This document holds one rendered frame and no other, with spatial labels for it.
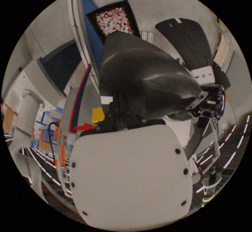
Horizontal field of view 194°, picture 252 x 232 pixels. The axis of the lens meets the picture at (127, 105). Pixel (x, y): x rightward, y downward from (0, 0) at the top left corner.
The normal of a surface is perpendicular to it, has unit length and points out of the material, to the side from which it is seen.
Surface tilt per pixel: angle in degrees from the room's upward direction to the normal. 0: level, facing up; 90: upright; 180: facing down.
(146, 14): 0
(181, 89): 14
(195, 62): 57
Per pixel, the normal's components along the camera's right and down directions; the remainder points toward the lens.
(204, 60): -0.62, 0.29
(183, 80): 0.01, 0.68
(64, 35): 0.17, 0.83
